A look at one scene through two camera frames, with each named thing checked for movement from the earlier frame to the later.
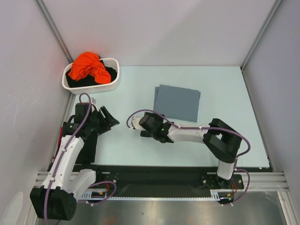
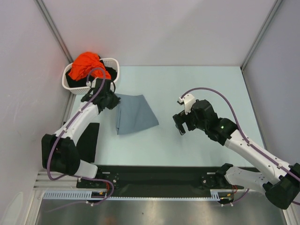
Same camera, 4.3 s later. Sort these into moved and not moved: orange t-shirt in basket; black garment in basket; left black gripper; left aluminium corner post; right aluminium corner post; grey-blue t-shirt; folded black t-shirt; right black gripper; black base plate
Moved: right black gripper; left black gripper; grey-blue t-shirt
Not moved: black base plate; folded black t-shirt; left aluminium corner post; black garment in basket; right aluminium corner post; orange t-shirt in basket
